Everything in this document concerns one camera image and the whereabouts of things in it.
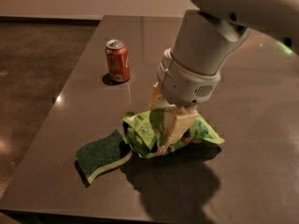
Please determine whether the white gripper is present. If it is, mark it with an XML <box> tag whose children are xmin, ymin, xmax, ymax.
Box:
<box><xmin>149</xmin><ymin>49</ymin><xmax>221</xmax><ymax>148</ymax></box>

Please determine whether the green and yellow sponge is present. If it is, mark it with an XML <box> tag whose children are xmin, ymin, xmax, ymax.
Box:
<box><xmin>76</xmin><ymin>130</ymin><xmax>132</xmax><ymax>184</ymax></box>

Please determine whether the green rice chip bag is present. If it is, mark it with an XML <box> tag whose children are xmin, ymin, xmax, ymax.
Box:
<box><xmin>123</xmin><ymin>108</ymin><xmax>224</xmax><ymax>159</ymax></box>

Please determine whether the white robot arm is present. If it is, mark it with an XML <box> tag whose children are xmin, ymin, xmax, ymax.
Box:
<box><xmin>150</xmin><ymin>0</ymin><xmax>299</xmax><ymax>152</ymax></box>

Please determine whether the red soda can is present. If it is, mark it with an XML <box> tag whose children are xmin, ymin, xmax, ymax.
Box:
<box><xmin>105</xmin><ymin>39</ymin><xmax>130</xmax><ymax>83</ymax></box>

